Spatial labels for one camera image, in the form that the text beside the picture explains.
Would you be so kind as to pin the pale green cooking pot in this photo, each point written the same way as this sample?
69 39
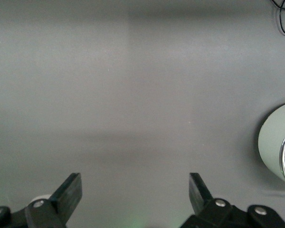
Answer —
270 142

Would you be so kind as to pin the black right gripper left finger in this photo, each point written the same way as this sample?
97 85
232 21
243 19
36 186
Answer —
69 197

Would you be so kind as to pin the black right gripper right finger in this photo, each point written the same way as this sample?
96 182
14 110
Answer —
199 197

